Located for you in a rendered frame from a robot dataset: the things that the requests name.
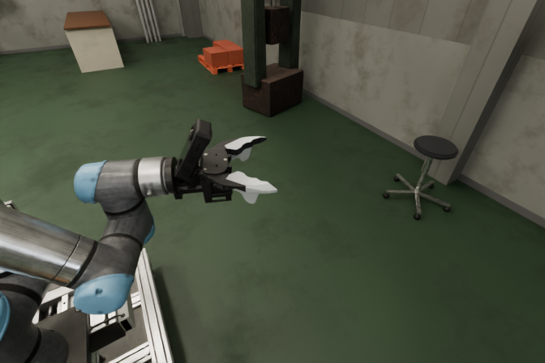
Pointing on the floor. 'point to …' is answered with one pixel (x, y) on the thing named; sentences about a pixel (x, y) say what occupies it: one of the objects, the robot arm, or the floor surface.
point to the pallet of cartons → (222, 57)
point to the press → (271, 33)
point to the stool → (441, 151)
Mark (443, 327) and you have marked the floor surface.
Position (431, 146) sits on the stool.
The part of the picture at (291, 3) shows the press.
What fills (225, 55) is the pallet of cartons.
